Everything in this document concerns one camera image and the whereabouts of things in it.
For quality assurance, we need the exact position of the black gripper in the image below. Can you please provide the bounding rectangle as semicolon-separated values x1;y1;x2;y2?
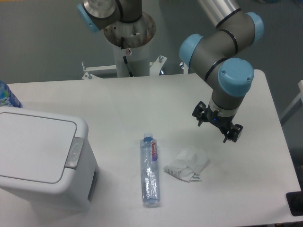
192;101;243;143

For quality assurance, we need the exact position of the white push-button trash can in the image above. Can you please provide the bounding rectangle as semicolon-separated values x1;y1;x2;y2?
0;107;99;210

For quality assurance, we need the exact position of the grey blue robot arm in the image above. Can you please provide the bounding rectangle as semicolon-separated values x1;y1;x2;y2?
77;0;264;142

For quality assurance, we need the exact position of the crumpled white plastic wrapper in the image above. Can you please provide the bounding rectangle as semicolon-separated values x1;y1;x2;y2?
163;146;209;183

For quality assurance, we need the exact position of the clear plastic water bottle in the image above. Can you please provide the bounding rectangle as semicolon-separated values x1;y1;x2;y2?
140;133;160;208

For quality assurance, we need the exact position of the black device at table edge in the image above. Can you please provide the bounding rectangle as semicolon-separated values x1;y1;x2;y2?
286;191;303;217

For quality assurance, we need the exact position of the blue patterned bottle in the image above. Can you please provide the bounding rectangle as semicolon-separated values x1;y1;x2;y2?
0;81;23;108

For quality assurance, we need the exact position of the white bolted bracket post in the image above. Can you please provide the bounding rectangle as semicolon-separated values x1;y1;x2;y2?
179;62;188;74

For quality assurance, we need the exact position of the white metal base bracket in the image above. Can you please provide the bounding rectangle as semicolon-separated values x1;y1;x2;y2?
81;55;168;80

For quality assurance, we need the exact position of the white frame at right edge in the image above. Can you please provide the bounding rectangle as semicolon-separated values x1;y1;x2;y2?
280;80;303;125

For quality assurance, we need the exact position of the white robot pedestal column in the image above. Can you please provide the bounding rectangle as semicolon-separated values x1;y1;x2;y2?
104;12;156;67

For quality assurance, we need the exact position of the black cable on pedestal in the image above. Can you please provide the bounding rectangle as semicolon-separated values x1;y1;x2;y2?
120;36;134;78

